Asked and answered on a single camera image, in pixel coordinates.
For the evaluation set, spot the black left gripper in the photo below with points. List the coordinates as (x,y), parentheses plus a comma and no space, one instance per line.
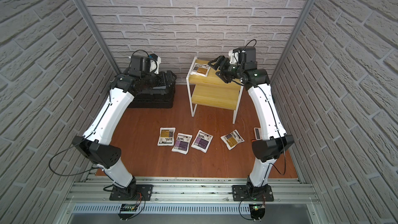
(166,78)

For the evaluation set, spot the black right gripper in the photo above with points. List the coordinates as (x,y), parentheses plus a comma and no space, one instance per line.
(222,70)

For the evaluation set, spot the yellow coffee bag bottom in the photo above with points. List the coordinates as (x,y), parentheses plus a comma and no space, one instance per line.
(200,69)

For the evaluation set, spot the yellow coffee bag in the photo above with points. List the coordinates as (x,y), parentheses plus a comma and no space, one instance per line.
(166,137)
(232,139)
(200,69)

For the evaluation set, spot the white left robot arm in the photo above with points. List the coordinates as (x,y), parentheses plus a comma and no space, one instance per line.
(95,142)

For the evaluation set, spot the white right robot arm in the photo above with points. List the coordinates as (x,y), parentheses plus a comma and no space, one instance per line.
(274,141)

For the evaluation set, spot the purple coffee bag middle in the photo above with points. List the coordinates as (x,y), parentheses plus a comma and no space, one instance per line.
(202,141)

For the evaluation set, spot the purple coffee bag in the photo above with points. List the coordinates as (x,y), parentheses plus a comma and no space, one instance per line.
(202,141)
(182,143)

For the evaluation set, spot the purple coffee bag left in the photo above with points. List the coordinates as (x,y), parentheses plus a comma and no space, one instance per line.
(182,143)

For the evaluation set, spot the black plastic toolbox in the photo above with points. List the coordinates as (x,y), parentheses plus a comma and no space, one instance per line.
(159,97)

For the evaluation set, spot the white calculator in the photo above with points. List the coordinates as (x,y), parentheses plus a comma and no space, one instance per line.
(257,132)

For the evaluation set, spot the left controller board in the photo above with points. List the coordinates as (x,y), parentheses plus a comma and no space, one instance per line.
(129,211)

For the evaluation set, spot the controller board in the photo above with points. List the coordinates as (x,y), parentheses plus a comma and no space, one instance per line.
(129,211)
(257,212)

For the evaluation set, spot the right controller board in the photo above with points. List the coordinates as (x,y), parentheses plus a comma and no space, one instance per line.
(257,212)

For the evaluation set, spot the white frame wooden shelf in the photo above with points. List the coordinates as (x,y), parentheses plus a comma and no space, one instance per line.
(212,91)

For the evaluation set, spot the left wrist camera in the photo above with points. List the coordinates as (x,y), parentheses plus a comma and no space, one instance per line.
(140,66)

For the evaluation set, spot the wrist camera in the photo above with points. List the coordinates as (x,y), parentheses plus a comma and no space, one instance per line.
(140,66)
(242,55)

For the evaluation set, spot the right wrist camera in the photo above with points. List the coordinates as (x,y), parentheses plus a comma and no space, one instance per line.
(242,55)

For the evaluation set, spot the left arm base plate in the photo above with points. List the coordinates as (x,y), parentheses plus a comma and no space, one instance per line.
(133,192)

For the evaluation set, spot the aluminium rail frame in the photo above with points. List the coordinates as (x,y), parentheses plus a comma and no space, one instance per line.
(197,181)

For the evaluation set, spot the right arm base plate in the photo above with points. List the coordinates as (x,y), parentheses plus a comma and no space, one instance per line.
(250,193)

